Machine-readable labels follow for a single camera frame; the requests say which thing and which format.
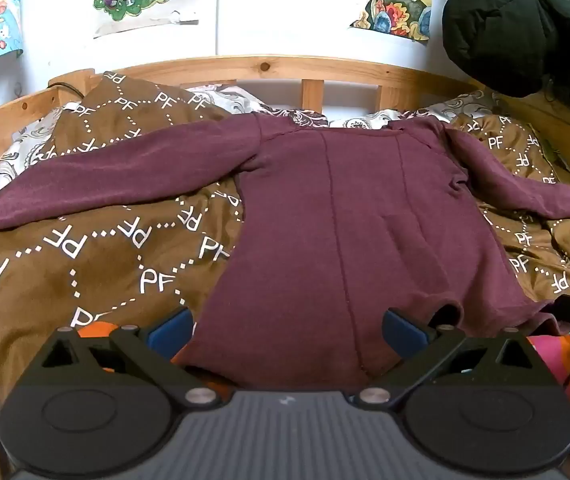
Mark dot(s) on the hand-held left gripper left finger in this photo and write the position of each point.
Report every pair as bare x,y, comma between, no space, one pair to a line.
171,334

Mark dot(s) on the maroon knit sweater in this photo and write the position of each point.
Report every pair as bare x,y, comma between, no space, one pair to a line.
340,210

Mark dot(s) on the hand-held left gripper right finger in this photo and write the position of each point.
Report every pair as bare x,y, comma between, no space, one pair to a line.
405,335

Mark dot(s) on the brown printed blanket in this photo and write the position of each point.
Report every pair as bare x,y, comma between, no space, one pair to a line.
115,280

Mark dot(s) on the black padded jacket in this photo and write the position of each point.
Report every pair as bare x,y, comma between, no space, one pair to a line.
515,20

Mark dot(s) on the white floral bedsheet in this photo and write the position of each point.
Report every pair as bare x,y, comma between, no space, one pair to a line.
245,102

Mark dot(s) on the multicoloured bedsheet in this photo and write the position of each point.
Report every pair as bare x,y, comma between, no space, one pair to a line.
555,355

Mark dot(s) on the wooden bed frame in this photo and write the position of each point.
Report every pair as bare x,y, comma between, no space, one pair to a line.
275,67

